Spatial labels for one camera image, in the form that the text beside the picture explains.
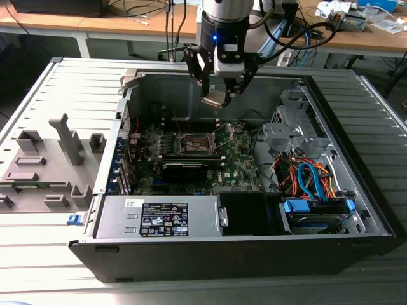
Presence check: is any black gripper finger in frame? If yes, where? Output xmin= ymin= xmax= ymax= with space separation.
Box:
xmin=183 ymin=44 xmax=214 ymax=100
xmin=221 ymin=52 xmax=258 ymax=108

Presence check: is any silver square CPU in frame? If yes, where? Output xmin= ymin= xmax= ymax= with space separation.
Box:
xmin=200 ymin=90 xmax=230 ymax=109

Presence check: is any wire locking lever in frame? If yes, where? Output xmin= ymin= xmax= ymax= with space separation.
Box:
xmin=173 ymin=111 xmax=183 ymax=137

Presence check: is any metal socket cover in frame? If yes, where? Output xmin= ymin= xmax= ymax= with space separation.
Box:
xmin=209 ymin=122 xmax=239 ymax=153

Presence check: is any CPU socket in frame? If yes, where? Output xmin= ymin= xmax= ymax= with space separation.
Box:
xmin=179 ymin=131 xmax=217 ymax=156

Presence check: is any white power strip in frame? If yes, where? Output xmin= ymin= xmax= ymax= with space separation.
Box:
xmin=275 ymin=50 xmax=294 ymax=67

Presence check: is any silver metal disk bay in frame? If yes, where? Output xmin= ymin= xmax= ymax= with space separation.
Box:
xmin=262 ymin=88 xmax=331 ymax=159

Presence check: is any black desktop box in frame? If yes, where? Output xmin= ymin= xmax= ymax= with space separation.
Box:
xmin=282 ymin=0 xmax=300 ymax=38

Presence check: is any green motherboard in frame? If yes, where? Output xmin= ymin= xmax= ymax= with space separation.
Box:
xmin=129 ymin=122 xmax=265 ymax=196

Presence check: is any black graphics card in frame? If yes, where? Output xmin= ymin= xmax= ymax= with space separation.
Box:
xmin=161 ymin=161 xmax=207 ymax=184

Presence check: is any wooden desk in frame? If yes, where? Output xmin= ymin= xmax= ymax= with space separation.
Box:
xmin=0 ymin=0 xmax=204 ymax=60
xmin=279 ymin=0 xmax=407 ymax=58

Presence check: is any grey electronic device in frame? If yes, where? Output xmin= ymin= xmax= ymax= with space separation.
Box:
xmin=324 ymin=8 xmax=366 ymax=32

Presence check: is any black plastic shroud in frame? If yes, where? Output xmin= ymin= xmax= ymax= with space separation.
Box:
xmin=220 ymin=191 xmax=266 ymax=236

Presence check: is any hard disk blue carrier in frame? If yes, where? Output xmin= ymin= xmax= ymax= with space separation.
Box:
xmin=279 ymin=196 xmax=357 ymax=234

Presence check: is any blue cardboard box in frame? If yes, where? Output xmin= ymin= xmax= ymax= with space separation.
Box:
xmin=357 ymin=0 xmax=398 ymax=12

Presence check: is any black equipment box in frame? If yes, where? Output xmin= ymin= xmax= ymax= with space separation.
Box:
xmin=9 ymin=0 xmax=107 ymax=18

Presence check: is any grey power supply unit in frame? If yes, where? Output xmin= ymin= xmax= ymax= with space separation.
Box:
xmin=95 ymin=195 xmax=223 ymax=239

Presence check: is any grey parts rack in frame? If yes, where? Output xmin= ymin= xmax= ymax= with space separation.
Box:
xmin=0 ymin=113 xmax=107 ymax=213

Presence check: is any black PC case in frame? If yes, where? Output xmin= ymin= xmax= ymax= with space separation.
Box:
xmin=68 ymin=69 xmax=406 ymax=284

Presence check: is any brown wrist cable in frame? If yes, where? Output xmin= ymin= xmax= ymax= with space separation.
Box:
xmin=249 ymin=4 xmax=275 ymax=30

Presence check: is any black camera cable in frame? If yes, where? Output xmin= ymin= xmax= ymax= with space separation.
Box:
xmin=262 ymin=20 xmax=337 ymax=50

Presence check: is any blue hanging cable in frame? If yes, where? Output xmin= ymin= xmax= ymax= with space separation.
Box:
xmin=303 ymin=25 xmax=314 ymax=67

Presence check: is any blue data wire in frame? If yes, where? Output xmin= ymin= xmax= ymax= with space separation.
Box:
xmin=297 ymin=160 xmax=328 ymax=201

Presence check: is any orange power wire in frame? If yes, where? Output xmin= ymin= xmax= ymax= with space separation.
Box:
xmin=272 ymin=152 xmax=338 ymax=200

